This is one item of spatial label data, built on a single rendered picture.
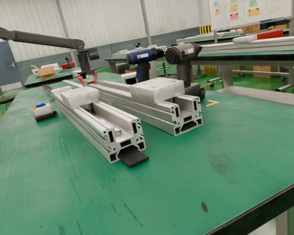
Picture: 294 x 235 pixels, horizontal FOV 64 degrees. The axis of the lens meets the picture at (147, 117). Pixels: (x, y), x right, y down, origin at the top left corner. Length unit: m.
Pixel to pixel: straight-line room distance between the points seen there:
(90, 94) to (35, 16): 11.65
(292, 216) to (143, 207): 0.40
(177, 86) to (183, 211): 0.41
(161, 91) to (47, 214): 0.41
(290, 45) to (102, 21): 11.38
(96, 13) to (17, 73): 4.71
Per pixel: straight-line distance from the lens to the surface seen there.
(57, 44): 1.48
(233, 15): 4.11
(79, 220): 0.44
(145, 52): 1.10
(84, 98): 0.84
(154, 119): 0.71
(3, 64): 12.35
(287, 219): 0.69
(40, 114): 1.16
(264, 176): 0.47
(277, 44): 2.03
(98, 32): 12.73
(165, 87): 0.68
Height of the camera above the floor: 1.04
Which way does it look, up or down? 18 degrees down
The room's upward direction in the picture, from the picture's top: 11 degrees counter-clockwise
